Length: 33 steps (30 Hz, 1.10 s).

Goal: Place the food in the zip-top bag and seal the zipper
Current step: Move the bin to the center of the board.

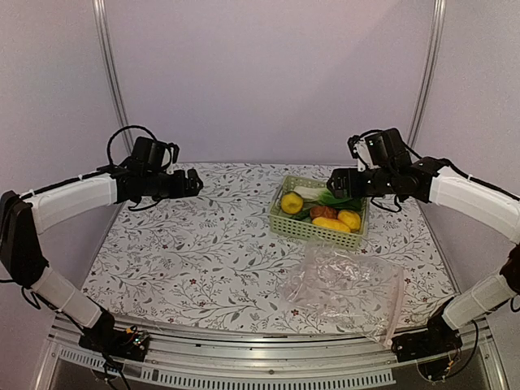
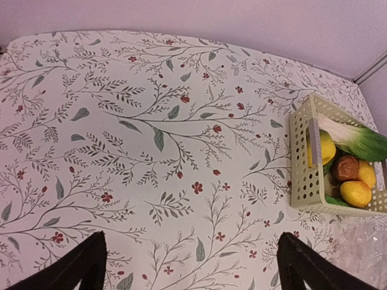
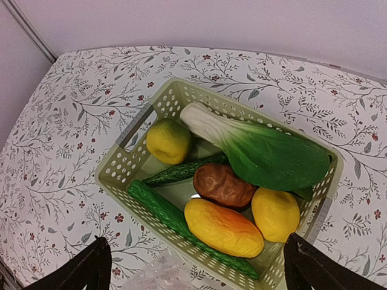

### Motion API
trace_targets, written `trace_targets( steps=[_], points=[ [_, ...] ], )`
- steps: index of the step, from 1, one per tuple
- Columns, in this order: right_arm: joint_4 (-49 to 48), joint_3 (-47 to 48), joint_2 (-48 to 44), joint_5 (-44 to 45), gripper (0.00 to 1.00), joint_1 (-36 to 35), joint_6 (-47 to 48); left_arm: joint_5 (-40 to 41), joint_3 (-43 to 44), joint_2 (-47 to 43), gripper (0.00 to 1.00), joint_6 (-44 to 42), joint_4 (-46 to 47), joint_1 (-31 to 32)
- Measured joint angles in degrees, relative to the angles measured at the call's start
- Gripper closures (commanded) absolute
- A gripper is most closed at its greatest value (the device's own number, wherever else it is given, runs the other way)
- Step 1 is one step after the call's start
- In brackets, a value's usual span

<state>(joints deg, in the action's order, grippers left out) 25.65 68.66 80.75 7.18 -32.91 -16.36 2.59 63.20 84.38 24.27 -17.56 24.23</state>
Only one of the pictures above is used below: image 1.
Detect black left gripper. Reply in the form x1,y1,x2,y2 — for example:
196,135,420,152
145,167,203,202

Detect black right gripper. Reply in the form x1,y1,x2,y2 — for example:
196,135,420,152
328,166,397,197

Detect orange yellow mango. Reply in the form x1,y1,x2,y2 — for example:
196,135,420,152
312,217,351,233

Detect green white bok choy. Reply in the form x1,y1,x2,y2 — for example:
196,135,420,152
293,186,363,211

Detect clear zip top bag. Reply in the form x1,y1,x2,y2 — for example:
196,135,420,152
279,239,405,348

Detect pale green plastic basket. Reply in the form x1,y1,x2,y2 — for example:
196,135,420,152
269,175,369,250

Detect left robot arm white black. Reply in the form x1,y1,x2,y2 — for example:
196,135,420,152
1,168,203,353

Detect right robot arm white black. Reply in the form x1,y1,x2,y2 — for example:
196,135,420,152
327,157,519,354

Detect yellow green pear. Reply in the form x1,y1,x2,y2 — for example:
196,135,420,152
337,210,362,232

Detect brown shiitake mushroom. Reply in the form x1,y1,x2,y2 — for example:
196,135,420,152
310,206,338,220

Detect floral patterned table mat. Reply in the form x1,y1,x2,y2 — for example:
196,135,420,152
80,162,458,336

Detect yellow lemon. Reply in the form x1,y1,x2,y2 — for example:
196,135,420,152
280,192,304,215

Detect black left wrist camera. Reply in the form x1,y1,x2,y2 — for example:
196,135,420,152
131,136,180,171

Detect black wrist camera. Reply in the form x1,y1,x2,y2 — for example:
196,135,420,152
347,128,411,171
131,136,180,171

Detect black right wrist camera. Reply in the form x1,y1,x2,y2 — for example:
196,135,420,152
347,128,411,171

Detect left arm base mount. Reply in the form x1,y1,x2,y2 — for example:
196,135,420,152
79,310,150,362

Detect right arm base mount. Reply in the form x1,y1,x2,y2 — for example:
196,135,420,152
391,314,462,382

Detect right aluminium frame post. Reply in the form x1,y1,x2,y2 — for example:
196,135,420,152
407,0,446,148

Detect aluminium frame post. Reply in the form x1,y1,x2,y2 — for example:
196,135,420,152
407,0,446,148
92,0,129,128

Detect left aluminium frame post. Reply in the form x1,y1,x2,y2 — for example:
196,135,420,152
92,0,129,128

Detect aluminium front rail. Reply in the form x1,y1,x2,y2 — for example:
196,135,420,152
32,315,513,389

